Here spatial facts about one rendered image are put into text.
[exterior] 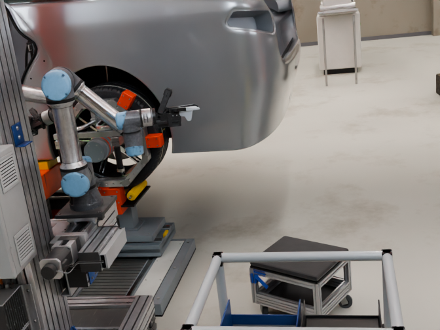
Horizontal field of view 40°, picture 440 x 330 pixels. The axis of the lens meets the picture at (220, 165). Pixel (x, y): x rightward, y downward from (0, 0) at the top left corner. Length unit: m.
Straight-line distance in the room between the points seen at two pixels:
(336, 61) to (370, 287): 6.58
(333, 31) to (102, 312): 7.28
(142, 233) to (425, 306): 1.76
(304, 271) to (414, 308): 0.67
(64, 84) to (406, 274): 2.22
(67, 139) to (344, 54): 7.56
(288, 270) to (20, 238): 1.31
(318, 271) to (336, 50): 7.02
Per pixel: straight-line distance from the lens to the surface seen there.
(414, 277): 3.67
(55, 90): 2.52
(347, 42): 9.76
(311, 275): 2.99
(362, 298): 3.47
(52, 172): 4.07
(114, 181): 3.78
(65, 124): 2.57
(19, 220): 2.47
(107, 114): 2.69
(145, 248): 3.92
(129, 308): 3.14
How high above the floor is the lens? 1.78
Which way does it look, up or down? 18 degrees down
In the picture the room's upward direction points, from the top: 7 degrees counter-clockwise
